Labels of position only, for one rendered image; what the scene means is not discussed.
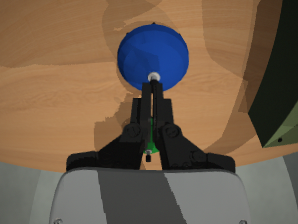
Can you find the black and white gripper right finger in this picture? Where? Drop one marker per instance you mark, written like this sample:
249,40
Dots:
181,154

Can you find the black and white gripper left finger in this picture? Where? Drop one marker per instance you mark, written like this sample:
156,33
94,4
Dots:
126,151

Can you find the green bell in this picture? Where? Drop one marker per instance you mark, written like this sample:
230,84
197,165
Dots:
151,148

